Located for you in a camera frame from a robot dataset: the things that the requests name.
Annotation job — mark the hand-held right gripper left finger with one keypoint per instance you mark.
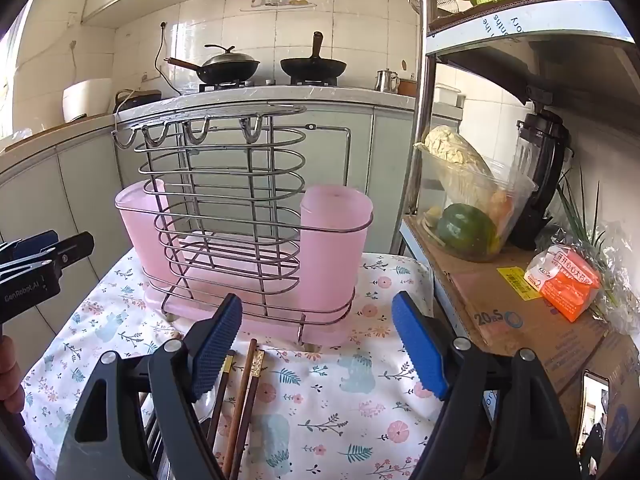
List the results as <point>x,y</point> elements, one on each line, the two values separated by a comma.
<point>215,345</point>

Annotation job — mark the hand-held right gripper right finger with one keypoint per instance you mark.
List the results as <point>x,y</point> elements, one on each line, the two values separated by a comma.
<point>420,345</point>

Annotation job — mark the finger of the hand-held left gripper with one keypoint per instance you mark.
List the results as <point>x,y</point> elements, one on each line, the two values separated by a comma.
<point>72,250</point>
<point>35,242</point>

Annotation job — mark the dark chopstick with gold band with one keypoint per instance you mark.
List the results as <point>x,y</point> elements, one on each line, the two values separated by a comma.
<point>250,410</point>
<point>220,400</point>

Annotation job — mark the brown wooden chopstick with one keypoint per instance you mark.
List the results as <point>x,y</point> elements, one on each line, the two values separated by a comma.
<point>242,395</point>

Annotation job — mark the metal spoon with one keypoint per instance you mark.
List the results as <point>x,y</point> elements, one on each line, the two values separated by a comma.
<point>209,405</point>

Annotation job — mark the pink plastic cup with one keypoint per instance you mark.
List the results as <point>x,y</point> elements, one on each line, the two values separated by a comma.
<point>330,260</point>
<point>135,230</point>

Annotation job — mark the person's left hand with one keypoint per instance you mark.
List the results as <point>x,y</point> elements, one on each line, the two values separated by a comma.
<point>10,375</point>

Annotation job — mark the cardboard sheet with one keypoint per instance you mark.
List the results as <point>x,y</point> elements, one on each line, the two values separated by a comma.
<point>490,310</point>

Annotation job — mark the pink plastic drip tray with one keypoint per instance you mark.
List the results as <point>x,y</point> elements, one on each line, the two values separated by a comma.
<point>325,332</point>

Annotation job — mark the floral tablecloth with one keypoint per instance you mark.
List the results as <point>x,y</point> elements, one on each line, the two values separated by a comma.
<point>325,410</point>

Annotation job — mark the green bell pepper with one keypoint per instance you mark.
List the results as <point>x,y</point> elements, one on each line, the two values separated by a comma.
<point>465,227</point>

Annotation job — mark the white rice cooker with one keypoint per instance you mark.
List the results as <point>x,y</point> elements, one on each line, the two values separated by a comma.
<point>87,100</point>

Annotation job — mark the orange vegetable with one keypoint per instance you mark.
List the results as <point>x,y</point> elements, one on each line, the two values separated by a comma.
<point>500,205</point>

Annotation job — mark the orange food packet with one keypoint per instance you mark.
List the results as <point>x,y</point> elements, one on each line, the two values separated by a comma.
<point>570,285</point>

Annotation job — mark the black countertop appliance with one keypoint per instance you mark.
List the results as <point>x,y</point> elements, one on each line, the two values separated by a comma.
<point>145,97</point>

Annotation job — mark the clear plastic container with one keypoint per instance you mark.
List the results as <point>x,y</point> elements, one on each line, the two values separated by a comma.
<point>510,195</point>

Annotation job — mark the smartphone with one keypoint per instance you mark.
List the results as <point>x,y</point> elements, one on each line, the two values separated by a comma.
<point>592,410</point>

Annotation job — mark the napa cabbage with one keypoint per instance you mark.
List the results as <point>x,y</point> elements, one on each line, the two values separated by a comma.
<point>450,152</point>

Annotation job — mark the clear plastic bag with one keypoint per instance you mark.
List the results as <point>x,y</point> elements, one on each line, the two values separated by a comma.
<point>625,285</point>

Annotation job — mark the black blender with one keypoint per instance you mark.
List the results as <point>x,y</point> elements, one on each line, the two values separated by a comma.
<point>542,160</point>

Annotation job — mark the gas stove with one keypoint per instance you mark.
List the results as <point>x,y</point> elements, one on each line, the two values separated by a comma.
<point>225,86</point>

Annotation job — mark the metal shelf unit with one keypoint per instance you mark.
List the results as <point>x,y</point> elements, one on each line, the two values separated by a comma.
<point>427,110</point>

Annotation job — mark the steel wok lid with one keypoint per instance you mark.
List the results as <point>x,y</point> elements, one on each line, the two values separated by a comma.
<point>230,57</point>

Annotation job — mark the white lidded container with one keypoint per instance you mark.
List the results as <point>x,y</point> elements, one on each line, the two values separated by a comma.
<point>447,95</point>

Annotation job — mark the brown pot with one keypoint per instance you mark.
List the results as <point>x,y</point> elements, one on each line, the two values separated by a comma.
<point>407,87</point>

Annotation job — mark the steel kettle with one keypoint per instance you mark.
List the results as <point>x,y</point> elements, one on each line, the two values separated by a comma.
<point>385,82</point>

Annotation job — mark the open black wok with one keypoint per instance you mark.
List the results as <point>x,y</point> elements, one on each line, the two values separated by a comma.
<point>312,67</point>

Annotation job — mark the clear wall shelf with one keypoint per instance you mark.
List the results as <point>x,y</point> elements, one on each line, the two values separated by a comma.
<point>280,1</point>

